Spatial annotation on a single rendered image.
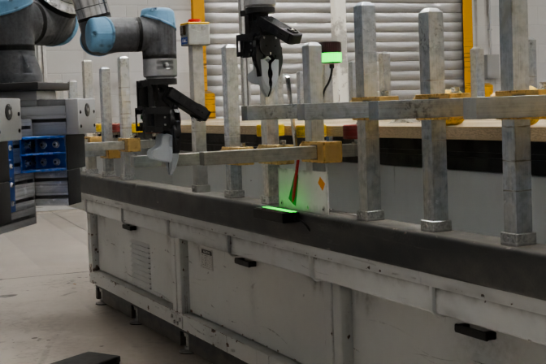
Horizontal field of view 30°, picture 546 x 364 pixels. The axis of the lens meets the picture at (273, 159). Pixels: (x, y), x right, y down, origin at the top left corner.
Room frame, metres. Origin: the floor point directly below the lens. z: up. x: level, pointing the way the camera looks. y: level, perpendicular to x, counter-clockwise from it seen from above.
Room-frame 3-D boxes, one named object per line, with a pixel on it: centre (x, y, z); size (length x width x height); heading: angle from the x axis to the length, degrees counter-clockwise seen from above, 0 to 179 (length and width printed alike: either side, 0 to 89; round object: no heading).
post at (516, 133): (1.78, -0.43, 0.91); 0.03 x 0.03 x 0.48; 26
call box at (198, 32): (3.14, 0.23, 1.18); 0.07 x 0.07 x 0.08; 26
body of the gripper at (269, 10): (2.46, 0.02, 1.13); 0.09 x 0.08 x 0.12; 46
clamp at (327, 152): (2.44, -0.11, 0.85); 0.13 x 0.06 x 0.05; 26
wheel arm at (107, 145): (3.73, 0.61, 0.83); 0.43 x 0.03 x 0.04; 116
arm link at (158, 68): (2.25, 0.24, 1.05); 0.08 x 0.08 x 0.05
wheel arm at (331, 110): (1.94, -0.28, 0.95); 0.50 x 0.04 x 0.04; 116
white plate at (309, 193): (2.47, -0.07, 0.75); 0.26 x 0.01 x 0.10; 26
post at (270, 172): (2.68, 0.01, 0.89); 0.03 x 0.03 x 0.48; 26
